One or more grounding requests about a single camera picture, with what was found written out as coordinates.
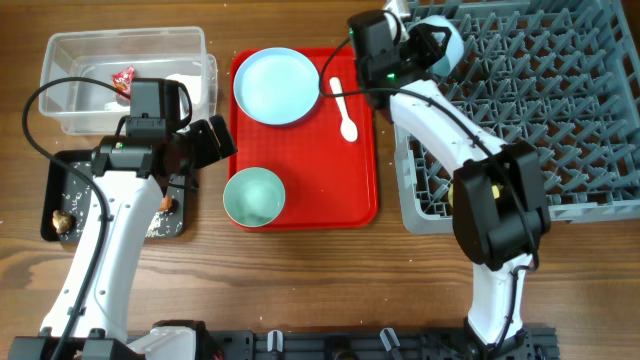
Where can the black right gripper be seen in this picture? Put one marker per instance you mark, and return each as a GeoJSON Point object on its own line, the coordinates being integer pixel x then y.
{"type": "Point", "coordinates": [426, 41]}

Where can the light blue bowl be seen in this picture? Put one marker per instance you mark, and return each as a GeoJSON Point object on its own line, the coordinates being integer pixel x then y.
{"type": "Point", "coordinates": [445, 64]}

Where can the brown food scrap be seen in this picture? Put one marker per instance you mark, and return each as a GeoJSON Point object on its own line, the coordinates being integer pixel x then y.
{"type": "Point", "coordinates": [62, 221]}

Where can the black food waste tray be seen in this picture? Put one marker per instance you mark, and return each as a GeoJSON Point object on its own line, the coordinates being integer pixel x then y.
{"type": "Point", "coordinates": [54, 182]}

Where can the light blue plate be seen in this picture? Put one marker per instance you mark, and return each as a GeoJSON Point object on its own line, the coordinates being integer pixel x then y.
{"type": "Point", "coordinates": [276, 86]}

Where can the grey dishwasher rack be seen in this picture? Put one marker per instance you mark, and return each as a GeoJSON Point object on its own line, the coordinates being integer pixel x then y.
{"type": "Point", "coordinates": [562, 76]}

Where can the red snack wrapper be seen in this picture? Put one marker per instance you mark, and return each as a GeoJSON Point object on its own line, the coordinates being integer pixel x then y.
{"type": "Point", "coordinates": [123, 82]}

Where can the red plastic tray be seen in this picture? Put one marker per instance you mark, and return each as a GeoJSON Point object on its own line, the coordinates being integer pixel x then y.
{"type": "Point", "coordinates": [329, 182]}

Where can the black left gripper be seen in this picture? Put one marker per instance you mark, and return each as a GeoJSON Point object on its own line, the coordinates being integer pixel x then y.
{"type": "Point", "coordinates": [210, 151]}

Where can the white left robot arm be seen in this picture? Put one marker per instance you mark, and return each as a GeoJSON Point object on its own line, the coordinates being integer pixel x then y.
{"type": "Point", "coordinates": [131, 171]}

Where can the mint green bowl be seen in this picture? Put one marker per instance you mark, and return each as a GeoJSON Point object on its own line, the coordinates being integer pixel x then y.
{"type": "Point", "coordinates": [254, 197]}

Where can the white napkin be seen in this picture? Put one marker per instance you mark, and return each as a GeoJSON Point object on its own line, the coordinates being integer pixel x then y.
{"type": "Point", "coordinates": [192, 83]}

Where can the white plastic spoon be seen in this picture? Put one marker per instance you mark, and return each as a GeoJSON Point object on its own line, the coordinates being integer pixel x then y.
{"type": "Point", "coordinates": [348, 128]}

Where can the yellow plastic cup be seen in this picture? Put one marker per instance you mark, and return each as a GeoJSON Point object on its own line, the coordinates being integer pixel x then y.
{"type": "Point", "coordinates": [496, 188]}

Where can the clear plastic bin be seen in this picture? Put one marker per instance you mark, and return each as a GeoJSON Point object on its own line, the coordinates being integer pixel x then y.
{"type": "Point", "coordinates": [153, 52]}

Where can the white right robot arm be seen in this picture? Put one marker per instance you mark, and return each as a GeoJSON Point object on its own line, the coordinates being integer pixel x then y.
{"type": "Point", "coordinates": [499, 236]}

